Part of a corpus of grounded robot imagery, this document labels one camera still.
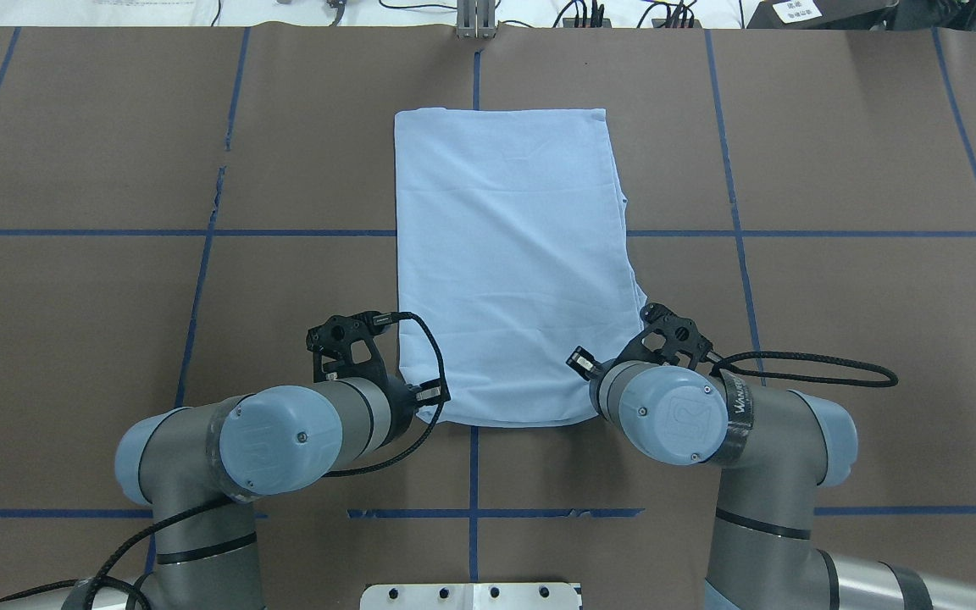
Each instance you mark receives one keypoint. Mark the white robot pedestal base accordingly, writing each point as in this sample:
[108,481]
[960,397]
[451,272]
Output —
[505,595]

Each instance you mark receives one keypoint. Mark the aluminium frame post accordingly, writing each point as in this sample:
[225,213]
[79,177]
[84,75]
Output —
[476,19]

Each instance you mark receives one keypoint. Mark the black power adapter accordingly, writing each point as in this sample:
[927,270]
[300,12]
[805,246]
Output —
[822,15]

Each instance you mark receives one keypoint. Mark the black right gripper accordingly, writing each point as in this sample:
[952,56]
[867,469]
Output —
[580,363]

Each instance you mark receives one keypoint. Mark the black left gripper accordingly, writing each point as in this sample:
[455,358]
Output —
[403,404]

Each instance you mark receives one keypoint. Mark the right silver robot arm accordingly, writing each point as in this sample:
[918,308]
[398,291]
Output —
[680,403]

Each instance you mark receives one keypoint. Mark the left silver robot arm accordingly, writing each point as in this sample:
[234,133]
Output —
[201,469]

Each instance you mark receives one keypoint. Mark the light blue t-shirt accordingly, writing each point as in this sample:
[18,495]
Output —
[511,246]

